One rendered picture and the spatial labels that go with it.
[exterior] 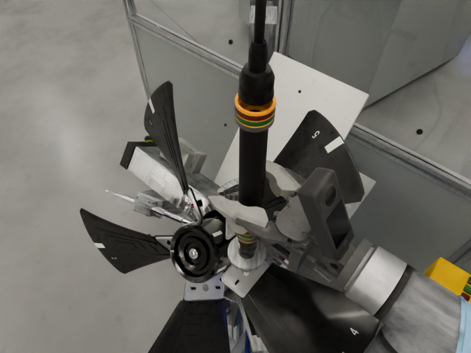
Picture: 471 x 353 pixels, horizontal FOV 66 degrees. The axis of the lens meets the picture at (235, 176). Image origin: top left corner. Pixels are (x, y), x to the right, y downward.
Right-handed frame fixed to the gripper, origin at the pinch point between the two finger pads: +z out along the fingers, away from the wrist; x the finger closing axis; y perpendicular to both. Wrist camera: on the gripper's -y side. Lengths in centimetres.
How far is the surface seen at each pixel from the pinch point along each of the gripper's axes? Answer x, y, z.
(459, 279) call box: 34, 41, -39
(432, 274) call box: 31, 41, -34
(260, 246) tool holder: 1.9, 19.5, -4.3
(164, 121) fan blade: 8.8, 12.3, 26.9
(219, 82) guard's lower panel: 70, 60, 68
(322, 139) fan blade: 20.8, 6.9, -3.2
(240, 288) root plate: -3.6, 29.5, -4.1
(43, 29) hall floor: 105, 147, 329
